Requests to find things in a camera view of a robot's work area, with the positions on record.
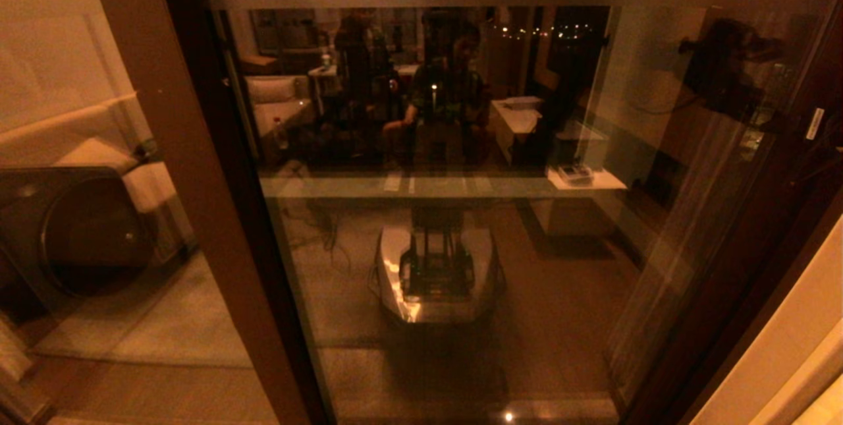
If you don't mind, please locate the dark brown door jamb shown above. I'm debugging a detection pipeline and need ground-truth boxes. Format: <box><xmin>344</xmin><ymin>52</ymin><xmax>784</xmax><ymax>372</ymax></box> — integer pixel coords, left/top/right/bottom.
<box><xmin>678</xmin><ymin>188</ymin><xmax>843</xmax><ymax>425</ymax></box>

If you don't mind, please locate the grey sofa with light cushions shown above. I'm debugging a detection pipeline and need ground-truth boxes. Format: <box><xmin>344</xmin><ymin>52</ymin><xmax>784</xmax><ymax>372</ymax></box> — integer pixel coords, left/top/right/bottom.
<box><xmin>0</xmin><ymin>92</ymin><xmax>197</xmax><ymax>268</ymax></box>

